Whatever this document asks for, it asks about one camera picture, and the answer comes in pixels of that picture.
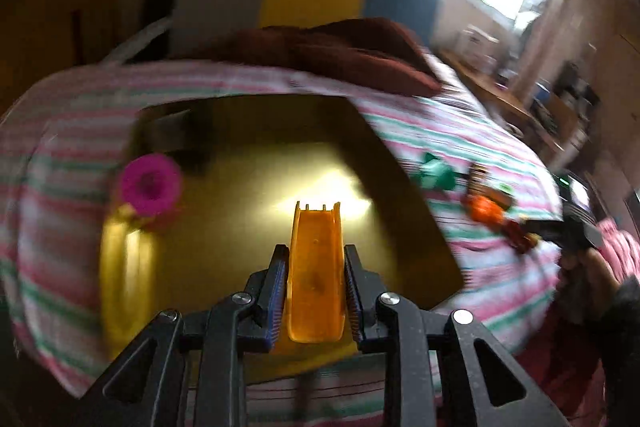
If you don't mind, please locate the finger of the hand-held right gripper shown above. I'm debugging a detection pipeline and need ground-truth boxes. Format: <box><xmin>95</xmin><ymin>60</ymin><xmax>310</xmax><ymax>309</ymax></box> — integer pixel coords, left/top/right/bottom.
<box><xmin>525</xmin><ymin>219</ymin><xmax>571</xmax><ymax>248</ymax></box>

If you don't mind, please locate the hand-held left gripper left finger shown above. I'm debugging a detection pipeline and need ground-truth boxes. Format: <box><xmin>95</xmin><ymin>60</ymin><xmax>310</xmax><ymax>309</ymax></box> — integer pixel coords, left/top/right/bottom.
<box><xmin>75</xmin><ymin>244</ymin><xmax>291</xmax><ymax>427</ymax></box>

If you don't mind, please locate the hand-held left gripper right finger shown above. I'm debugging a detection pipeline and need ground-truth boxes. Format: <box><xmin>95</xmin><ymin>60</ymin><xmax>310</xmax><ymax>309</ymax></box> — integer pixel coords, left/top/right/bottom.
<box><xmin>342</xmin><ymin>244</ymin><xmax>571</xmax><ymax>427</ymax></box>

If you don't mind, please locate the dark red toy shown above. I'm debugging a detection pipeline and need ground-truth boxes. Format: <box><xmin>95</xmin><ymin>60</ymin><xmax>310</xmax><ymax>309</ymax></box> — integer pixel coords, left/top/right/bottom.
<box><xmin>502</xmin><ymin>219</ymin><xmax>541</xmax><ymax>253</ymax></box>

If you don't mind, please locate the orange plastic scoop piece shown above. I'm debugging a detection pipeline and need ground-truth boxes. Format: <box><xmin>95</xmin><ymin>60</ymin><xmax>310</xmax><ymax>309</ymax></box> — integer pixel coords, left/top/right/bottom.
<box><xmin>286</xmin><ymin>201</ymin><xmax>347</xmax><ymax>343</ymax></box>

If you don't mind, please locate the teal green toy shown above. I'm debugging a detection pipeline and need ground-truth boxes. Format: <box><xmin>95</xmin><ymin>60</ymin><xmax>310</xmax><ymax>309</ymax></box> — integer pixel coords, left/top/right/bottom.
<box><xmin>412</xmin><ymin>152</ymin><xmax>458</xmax><ymax>192</ymax></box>

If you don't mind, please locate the brown cardboard box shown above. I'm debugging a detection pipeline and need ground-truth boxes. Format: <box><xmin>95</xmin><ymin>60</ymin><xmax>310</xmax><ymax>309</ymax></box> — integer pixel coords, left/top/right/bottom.
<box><xmin>97</xmin><ymin>94</ymin><xmax>466</xmax><ymax>383</ymax></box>

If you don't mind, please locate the person's right hand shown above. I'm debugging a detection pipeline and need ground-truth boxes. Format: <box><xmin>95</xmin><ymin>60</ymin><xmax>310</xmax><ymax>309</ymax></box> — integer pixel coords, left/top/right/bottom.
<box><xmin>557</xmin><ymin>247</ymin><xmax>626</xmax><ymax>323</ymax></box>

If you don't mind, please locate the orange toy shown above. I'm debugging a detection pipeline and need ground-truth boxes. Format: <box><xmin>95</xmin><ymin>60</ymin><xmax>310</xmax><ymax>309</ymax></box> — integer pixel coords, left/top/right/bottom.
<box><xmin>462</xmin><ymin>194</ymin><xmax>506</xmax><ymax>228</ymax></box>

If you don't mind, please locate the brown striped small toy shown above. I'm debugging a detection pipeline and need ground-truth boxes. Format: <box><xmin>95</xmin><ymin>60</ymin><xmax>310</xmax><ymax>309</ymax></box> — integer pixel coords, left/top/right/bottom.
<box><xmin>467</xmin><ymin>164</ymin><xmax>516</xmax><ymax>208</ymax></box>

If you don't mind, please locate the wooden desk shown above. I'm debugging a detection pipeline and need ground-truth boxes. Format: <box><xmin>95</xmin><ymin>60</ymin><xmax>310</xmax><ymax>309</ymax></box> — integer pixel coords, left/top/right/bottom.
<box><xmin>440</xmin><ymin>49</ymin><xmax>586</xmax><ymax>158</ymax></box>

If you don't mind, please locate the striped bed sheet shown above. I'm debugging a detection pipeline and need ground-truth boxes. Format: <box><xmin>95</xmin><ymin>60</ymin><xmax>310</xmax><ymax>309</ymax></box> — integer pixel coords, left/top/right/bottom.
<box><xmin>0</xmin><ymin>57</ymin><xmax>566</xmax><ymax>423</ymax></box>

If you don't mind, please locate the red cloth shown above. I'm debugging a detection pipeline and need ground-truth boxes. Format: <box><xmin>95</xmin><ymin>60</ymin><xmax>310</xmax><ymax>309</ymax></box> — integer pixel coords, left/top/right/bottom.
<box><xmin>515</xmin><ymin>307</ymin><xmax>621</xmax><ymax>427</ymax></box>

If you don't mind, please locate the yellow plastic toy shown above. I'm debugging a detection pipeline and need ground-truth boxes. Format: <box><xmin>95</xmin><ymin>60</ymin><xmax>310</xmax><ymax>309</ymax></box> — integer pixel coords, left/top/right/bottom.
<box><xmin>100</xmin><ymin>204</ymin><xmax>158</xmax><ymax>348</ymax></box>

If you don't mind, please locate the magenta round toy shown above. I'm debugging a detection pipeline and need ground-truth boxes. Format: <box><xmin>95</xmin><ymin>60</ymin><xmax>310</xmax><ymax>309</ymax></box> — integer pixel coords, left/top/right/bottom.
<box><xmin>117</xmin><ymin>153</ymin><xmax>183</xmax><ymax>218</ymax></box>

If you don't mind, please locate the brown blanket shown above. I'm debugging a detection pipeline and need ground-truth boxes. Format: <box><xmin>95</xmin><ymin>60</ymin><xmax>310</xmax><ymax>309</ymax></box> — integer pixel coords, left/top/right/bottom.
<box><xmin>200</xmin><ymin>18</ymin><xmax>443</xmax><ymax>98</ymax></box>

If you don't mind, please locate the white strap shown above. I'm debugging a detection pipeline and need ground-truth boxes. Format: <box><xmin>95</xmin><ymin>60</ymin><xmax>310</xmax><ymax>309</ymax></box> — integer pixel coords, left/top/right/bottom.
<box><xmin>107</xmin><ymin>19</ymin><xmax>171</xmax><ymax>62</ymax></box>

